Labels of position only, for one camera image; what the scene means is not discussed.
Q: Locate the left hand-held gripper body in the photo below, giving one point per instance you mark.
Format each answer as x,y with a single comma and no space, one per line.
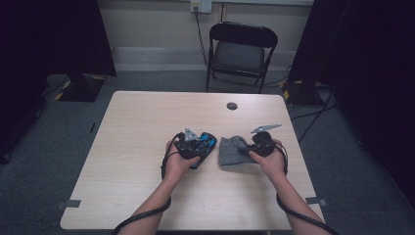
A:
187,148

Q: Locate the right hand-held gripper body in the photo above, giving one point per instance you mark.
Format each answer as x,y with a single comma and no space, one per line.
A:
262,143

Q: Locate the grey terry cloth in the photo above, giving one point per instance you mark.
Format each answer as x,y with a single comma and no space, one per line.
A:
230,151

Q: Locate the blue and black toy car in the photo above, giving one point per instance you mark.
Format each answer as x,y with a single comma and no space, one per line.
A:
208,142

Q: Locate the person's left hand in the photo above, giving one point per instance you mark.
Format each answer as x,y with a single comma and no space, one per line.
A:
177,166

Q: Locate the person's right hand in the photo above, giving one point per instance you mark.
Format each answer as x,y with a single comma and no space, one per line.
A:
270,163

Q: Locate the black stand base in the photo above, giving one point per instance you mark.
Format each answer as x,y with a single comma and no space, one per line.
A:
81,89
301,94

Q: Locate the grey tape strip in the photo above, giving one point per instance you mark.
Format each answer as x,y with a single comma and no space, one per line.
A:
70,204
315,201

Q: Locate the black folding chair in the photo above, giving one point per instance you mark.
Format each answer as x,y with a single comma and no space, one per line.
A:
239,55

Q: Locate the black curtain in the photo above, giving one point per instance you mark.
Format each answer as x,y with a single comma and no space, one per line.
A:
49,39
365,65

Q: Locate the white wall socket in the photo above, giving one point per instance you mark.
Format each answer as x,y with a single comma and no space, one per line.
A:
201,6

